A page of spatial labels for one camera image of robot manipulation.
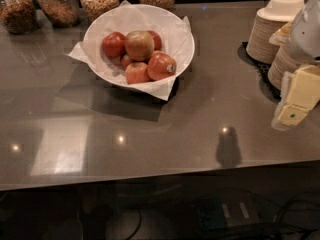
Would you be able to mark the black rubber mat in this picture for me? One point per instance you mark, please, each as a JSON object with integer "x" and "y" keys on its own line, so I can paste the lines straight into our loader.
{"x": 262, "y": 69}

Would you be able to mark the red apple back right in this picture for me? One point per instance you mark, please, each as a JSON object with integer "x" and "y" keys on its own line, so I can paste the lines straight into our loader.
{"x": 157, "y": 39}

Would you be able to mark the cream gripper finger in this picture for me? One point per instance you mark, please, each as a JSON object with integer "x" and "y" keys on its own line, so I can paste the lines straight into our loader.
{"x": 285, "y": 86}

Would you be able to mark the paper bowl stack back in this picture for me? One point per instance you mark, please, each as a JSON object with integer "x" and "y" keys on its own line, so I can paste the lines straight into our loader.
{"x": 267, "y": 21}

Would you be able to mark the small apple center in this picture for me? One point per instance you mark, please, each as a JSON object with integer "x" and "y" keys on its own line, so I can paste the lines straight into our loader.
{"x": 125, "y": 60}

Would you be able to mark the dark device under table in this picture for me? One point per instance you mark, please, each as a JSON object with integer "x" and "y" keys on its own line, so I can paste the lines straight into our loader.
{"x": 216, "y": 214}

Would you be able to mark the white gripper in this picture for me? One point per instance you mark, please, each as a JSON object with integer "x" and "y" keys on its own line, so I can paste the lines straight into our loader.
{"x": 306, "y": 34}

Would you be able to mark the paper bowl stack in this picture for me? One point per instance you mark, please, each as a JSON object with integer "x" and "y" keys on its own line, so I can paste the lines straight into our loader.
{"x": 267, "y": 21}
{"x": 282, "y": 62}

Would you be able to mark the paper bowl stack front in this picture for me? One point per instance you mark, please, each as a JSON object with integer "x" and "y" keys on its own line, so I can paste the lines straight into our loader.
{"x": 282, "y": 62}

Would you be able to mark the glass jar far left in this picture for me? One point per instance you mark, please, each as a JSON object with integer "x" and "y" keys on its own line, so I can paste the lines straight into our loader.
{"x": 18, "y": 16}

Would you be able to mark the red apple with sticker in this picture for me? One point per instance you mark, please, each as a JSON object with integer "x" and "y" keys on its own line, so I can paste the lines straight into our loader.
{"x": 160, "y": 66}

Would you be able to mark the red apple left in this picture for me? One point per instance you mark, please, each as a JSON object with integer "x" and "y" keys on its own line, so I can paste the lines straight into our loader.
{"x": 113, "y": 45}

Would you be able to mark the large yellow-red apple top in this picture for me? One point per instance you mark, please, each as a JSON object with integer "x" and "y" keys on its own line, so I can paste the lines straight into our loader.
{"x": 139, "y": 45}

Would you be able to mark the red-yellow apple front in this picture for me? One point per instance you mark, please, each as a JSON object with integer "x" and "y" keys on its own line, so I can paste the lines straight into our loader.
{"x": 137, "y": 73}

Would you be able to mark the white bowl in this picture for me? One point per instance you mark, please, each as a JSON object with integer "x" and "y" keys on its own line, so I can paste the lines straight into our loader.
{"x": 173, "y": 40}

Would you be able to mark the white paper liner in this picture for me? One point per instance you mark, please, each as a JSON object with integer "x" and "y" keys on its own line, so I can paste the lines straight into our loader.
{"x": 156, "y": 87}

